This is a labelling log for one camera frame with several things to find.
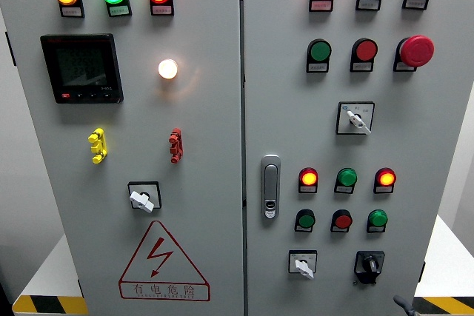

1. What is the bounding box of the black knob turn switch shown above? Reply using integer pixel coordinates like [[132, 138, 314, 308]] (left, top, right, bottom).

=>
[[353, 250, 386, 286]]

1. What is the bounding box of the black yellow striped tape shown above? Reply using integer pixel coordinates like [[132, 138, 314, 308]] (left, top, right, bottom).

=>
[[413, 296, 474, 316], [12, 295, 90, 316]]

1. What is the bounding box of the small green lamp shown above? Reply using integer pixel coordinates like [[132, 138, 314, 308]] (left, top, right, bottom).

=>
[[366, 209, 389, 234], [333, 167, 358, 195]]

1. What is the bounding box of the small red push button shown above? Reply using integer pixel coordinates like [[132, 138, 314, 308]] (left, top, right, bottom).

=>
[[330, 209, 353, 234]]

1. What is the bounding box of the small red lit lamp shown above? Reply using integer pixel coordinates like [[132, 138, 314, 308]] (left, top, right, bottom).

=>
[[298, 167, 319, 195], [373, 167, 397, 195]]

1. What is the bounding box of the small green push button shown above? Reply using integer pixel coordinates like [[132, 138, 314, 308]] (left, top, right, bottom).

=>
[[294, 208, 317, 233]]

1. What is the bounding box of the pale grey cabinet door with lock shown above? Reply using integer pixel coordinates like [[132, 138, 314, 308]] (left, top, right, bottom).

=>
[[242, 0, 474, 316]]

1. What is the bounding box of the silver door lock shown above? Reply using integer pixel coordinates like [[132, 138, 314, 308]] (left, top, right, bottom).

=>
[[260, 154, 281, 221]]

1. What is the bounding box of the red warning triangle sign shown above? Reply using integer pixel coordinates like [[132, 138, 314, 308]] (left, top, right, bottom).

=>
[[118, 220, 212, 303]]

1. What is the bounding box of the large red stop button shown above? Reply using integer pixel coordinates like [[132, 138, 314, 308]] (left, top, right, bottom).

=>
[[393, 34, 435, 73]]

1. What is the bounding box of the large red push button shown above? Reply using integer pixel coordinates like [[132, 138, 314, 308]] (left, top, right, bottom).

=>
[[350, 37, 379, 73]]

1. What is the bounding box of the pale grey cabinet door with display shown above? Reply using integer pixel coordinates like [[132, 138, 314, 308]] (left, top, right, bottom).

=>
[[0, 0, 244, 316]]

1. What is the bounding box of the large green push button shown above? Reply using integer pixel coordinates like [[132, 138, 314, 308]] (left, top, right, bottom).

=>
[[306, 38, 333, 74]]

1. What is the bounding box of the white lit lamp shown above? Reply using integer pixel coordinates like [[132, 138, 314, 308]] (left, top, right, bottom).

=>
[[157, 58, 179, 81]]

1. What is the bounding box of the black display meter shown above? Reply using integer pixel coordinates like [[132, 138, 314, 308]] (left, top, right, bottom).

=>
[[39, 33, 124, 104]]

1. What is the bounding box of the white handle switch, small plate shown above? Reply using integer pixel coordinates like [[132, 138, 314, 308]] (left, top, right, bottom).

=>
[[288, 249, 318, 280]]

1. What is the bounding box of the white handle switch, large plate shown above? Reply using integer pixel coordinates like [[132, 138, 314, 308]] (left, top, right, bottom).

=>
[[335, 101, 375, 136]]

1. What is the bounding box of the small red handle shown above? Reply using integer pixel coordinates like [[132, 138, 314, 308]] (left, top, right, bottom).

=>
[[168, 127, 184, 164]]

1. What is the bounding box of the white handle switch, black plate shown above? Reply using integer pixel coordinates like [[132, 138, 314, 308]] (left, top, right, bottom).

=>
[[127, 181, 163, 215]]

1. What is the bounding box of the small yellow handle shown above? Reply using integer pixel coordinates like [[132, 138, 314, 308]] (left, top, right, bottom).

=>
[[87, 127, 109, 165]]

